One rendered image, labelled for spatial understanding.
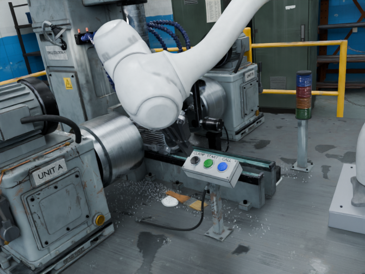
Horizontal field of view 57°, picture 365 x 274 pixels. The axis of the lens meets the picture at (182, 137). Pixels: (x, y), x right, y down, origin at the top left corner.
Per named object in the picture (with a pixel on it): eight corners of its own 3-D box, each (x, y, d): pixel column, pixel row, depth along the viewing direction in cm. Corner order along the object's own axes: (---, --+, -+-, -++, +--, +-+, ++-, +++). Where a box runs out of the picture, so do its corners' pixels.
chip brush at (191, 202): (163, 195, 138) (162, 193, 138) (171, 190, 141) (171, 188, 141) (200, 212, 124) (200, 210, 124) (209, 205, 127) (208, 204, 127)
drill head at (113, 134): (40, 199, 124) (20, 136, 115) (115, 159, 149) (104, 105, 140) (81, 218, 108) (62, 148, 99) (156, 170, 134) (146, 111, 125)
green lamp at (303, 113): (293, 118, 138) (293, 108, 136) (299, 114, 142) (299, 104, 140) (308, 120, 134) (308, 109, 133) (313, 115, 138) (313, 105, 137)
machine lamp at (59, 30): (38, 55, 135) (29, 22, 131) (62, 50, 143) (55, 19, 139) (63, 55, 124) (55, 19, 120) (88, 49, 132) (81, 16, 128)
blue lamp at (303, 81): (293, 86, 133) (293, 75, 131) (299, 82, 137) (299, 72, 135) (308, 87, 129) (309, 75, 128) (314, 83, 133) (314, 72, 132)
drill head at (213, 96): (159, 135, 170) (152, 87, 161) (205, 111, 199) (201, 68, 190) (199, 143, 155) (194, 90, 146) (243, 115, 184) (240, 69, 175)
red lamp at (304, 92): (293, 97, 135) (293, 86, 133) (299, 93, 139) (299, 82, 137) (308, 98, 131) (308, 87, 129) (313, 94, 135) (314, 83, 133)
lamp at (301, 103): (293, 108, 136) (293, 97, 135) (299, 104, 140) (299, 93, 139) (308, 109, 133) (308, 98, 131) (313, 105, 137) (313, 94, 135)
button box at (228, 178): (187, 176, 108) (180, 167, 104) (197, 159, 111) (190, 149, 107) (233, 189, 98) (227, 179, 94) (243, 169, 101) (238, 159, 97)
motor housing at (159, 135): (131, 152, 153) (124, 112, 146) (158, 137, 167) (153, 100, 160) (164, 160, 141) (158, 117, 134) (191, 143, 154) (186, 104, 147)
